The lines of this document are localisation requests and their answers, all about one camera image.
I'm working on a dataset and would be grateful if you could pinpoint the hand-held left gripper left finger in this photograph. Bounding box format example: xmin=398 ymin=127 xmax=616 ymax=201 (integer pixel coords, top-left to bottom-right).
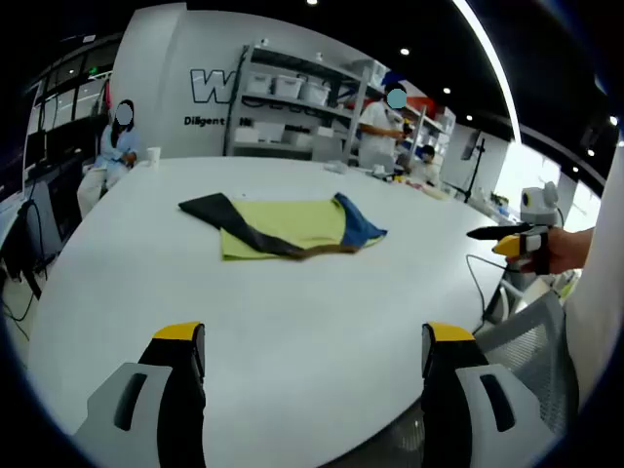
xmin=72 ymin=321 xmax=207 ymax=468

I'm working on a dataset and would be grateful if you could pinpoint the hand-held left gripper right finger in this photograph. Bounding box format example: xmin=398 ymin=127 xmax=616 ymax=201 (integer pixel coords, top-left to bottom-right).
xmin=420 ymin=321 xmax=560 ymax=468

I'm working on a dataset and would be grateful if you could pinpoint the yellow blue black garment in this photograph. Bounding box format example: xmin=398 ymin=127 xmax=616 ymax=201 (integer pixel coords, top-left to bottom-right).
xmin=177 ymin=191 xmax=389 ymax=263

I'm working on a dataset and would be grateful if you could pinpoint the person's right hand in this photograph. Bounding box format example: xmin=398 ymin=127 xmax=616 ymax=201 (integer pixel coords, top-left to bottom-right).
xmin=546 ymin=227 xmax=584 ymax=271

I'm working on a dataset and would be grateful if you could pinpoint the black tripod stand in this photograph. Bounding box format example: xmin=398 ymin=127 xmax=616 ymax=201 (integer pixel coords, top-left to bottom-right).
xmin=455 ymin=138 xmax=488 ymax=204

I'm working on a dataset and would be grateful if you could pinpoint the grey mesh office chair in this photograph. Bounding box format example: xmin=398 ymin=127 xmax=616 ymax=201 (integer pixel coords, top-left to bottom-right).
xmin=475 ymin=290 xmax=581 ymax=435

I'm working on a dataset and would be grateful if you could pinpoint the dark flat panel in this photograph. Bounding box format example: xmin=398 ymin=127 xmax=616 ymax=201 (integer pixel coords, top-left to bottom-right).
xmin=460 ymin=130 xmax=482 ymax=161

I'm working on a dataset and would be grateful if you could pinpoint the long ceiling light strip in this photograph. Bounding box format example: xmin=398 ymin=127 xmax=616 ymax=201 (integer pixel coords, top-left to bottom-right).
xmin=452 ymin=0 xmax=523 ymax=142

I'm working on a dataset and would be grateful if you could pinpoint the white storage bin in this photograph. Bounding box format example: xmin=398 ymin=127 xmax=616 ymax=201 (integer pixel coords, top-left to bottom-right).
xmin=273 ymin=75 xmax=303 ymax=98
xmin=300 ymin=80 xmax=333 ymax=106
xmin=246 ymin=72 xmax=272 ymax=96

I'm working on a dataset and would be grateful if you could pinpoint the grey metal shelving rack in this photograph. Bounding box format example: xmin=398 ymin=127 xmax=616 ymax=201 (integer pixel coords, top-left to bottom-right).
xmin=223 ymin=43 xmax=391 ymax=163

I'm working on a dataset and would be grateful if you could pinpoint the black cable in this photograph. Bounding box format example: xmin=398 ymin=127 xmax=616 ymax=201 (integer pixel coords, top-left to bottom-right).
xmin=465 ymin=253 xmax=513 ymax=319

